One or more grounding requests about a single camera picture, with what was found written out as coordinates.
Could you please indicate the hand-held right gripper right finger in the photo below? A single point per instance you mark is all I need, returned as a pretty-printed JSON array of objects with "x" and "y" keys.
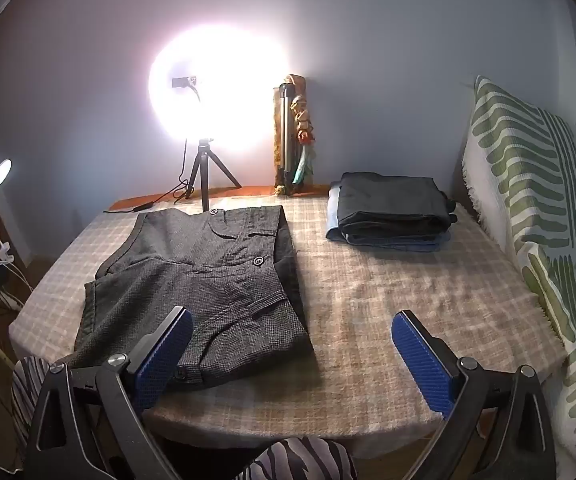
[{"x": 420, "y": 360}]

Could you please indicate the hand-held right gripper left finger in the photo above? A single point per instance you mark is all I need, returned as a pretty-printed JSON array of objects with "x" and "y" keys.
[{"x": 165, "y": 360}]

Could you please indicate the grey checked pants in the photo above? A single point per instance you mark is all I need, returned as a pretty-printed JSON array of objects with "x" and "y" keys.
[{"x": 208, "y": 285}]

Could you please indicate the beige plaid blanket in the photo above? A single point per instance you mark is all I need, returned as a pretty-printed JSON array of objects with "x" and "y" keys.
[{"x": 383, "y": 300}]

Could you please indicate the zebra striped clothing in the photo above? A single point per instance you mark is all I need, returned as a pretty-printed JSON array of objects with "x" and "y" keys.
[{"x": 30, "y": 385}]

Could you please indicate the white gooseneck desk lamp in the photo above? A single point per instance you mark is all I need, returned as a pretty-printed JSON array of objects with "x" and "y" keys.
[{"x": 2, "y": 170}]

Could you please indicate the stack of folded dark clothes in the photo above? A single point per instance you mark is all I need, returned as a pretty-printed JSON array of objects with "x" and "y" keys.
[{"x": 393, "y": 244}]

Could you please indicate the black tripod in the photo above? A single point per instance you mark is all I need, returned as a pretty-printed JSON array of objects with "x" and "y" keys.
[{"x": 204, "y": 170}]

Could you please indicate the green striped white cushion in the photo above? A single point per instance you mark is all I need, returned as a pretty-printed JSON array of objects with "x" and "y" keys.
[{"x": 533, "y": 185}]

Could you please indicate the colourful carved figurine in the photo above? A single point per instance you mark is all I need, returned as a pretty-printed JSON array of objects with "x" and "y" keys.
[{"x": 304, "y": 130}]

